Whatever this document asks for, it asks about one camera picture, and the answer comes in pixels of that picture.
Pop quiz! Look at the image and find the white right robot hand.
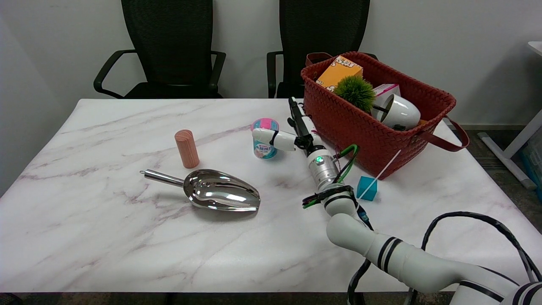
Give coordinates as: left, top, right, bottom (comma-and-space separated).
252, 97, 327, 158

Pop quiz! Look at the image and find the pink gum jar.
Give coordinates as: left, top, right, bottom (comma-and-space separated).
251, 118, 279, 160

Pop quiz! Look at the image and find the red woven basket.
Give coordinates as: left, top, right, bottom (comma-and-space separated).
300, 52, 470, 180

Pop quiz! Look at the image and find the green fuzzy plant ball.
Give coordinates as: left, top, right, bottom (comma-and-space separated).
333, 75, 376, 113

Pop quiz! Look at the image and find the orange snack box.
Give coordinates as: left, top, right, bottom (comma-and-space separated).
315, 55, 364, 92

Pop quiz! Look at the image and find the teal cube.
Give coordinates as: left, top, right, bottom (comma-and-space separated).
356, 176, 378, 201

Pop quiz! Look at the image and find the black mesh office chair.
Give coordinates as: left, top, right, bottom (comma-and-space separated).
267, 0, 378, 99
94, 0, 227, 99

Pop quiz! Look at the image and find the shiny metal scoop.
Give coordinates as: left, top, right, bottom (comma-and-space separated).
140, 169, 261, 212

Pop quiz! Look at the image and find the pink and white box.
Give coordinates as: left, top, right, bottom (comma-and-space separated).
373, 83, 401, 106

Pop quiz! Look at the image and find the pink wooden cylinder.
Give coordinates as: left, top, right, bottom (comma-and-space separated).
174, 130, 200, 169

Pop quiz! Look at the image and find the white ceramic pot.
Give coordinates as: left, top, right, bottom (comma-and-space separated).
371, 94, 421, 130

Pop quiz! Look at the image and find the white cable tie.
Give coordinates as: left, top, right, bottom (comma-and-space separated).
357, 149, 401, 200

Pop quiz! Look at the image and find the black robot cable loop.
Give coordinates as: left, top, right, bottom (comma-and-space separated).
346, 211, 542, 305

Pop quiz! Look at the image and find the white desk leg frame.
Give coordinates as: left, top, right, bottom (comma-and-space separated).
478, 42, 542, 190

